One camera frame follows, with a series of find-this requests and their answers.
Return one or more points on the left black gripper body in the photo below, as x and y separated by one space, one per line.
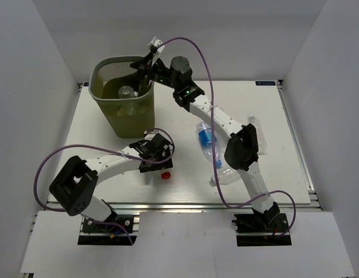
159 157

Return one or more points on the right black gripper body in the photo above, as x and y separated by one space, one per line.
160 73

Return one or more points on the clear bottle white cap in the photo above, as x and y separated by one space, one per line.
127 92

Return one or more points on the red cap red label bottle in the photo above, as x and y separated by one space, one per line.
165 175

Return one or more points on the blue label blue cap bottle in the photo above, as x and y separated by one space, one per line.
209 147

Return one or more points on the clear crushed bottle no cap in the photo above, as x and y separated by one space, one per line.
227 176

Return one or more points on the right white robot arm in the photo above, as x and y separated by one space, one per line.
242 149

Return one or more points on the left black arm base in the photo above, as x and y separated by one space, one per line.
92 234

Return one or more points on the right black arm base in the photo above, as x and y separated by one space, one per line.
250 232

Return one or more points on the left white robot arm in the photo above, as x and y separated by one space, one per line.
74 185

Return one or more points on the olive green mesh bin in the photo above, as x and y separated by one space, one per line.
128 117

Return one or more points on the blue table label sticker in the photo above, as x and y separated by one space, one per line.
265 83

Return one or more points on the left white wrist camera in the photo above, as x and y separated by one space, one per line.
151 133

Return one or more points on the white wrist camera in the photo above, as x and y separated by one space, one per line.
156 46
151 133

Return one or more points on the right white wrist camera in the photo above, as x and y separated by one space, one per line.
156 46

